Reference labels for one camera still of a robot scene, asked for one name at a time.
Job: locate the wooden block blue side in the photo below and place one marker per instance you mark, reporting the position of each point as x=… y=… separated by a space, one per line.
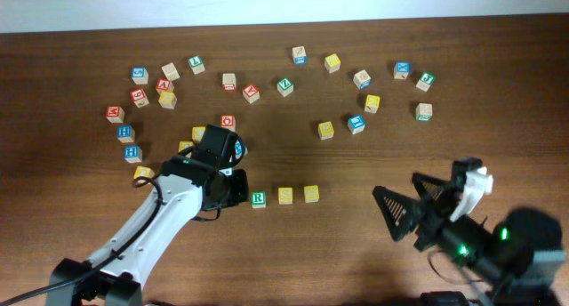
x=299 y=55

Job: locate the wooden block blue D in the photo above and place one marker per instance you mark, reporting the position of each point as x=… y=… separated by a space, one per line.
x=362 y=79

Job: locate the red letter O block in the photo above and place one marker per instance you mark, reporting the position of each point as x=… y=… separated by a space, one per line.
x=228 y=122

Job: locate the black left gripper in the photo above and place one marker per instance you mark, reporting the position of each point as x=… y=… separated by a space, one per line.
x=241 y=191

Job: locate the green letter J block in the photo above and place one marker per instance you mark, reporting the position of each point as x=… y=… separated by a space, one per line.
x=425 y=81

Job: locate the plain wooden block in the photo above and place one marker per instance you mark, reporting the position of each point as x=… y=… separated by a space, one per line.
x=170 y=71

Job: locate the yellow block centre left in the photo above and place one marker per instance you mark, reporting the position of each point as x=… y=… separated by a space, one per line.
x=197 y=133

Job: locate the wooden block red side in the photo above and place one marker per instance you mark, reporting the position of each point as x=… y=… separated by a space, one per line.
x=229 y=81

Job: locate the yellow letter O block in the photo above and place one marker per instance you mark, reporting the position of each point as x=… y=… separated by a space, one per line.
x=143 y=172

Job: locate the blue letter K block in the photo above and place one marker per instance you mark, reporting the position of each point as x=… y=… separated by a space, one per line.
x=401 y=70

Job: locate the yellow block beside V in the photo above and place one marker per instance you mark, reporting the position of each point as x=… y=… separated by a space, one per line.
x=185 y=145

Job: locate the yellow letter S block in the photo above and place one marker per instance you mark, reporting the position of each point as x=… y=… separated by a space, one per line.
x=311 y=194
x=285 y=196

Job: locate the blue letter h block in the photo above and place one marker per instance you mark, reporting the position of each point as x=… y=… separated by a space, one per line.
x=125 y=134
x=133 y=154

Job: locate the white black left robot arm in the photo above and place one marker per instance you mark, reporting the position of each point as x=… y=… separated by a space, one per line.
x=199 y=179

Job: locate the wooden block green R side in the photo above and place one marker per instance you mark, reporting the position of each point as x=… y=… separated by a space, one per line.
x=423 y=112

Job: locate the red letter A block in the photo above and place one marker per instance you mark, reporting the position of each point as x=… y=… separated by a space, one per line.
x=251 y=93

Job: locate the yellow block top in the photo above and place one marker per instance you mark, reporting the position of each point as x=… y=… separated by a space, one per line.
x=332 y=63

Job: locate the green letter R block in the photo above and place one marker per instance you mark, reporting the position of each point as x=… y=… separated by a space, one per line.
x=258 y=199

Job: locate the red number 9 block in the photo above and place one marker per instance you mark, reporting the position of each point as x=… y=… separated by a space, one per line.
x=139 y=98

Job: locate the yellow umbrella block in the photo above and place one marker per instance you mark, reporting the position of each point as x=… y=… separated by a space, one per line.
x=325 y=130

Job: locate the blue letter I block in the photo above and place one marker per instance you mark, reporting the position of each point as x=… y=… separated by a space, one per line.
x=356 y=124

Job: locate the red letter V block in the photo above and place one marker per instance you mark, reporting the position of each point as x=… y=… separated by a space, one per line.
x=164 y=85

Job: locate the green letter Z block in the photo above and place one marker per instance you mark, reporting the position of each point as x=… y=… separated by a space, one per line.
x=285 y=86

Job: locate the yellow block right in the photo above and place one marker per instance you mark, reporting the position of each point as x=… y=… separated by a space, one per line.
x=372 y=103

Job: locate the blue letter P block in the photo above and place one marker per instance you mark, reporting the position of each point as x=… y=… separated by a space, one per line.
x=240 y=149

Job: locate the yellow block near 9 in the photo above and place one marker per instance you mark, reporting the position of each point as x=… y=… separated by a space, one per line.
x=167 y=100

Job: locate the green letter T block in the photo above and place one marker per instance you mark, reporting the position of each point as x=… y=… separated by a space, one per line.
x=196 y=64

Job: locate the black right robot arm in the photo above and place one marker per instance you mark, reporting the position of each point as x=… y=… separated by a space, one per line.
x=518 y=259

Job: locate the blue letter H upper block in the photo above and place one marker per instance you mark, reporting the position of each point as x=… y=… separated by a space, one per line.
x=125 y=134

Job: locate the blue number 5 block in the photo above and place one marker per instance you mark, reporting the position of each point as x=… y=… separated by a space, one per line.
x=139 y=75

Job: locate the red letter M block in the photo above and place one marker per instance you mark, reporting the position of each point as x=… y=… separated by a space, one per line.
x=115 y=114

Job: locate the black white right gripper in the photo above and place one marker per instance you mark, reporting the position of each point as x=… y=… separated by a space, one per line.
x=410 y=210

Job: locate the blue letter H lower block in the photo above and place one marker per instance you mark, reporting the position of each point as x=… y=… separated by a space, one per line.
x=133 y=154

